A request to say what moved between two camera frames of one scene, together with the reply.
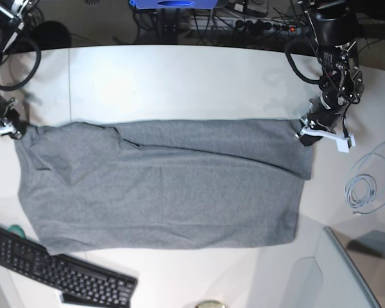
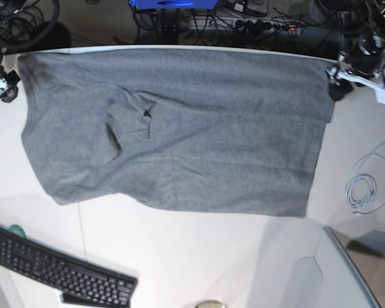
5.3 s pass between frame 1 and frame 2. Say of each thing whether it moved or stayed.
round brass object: stayed
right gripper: moved
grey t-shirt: moved
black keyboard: stayed
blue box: stayed
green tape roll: stayed
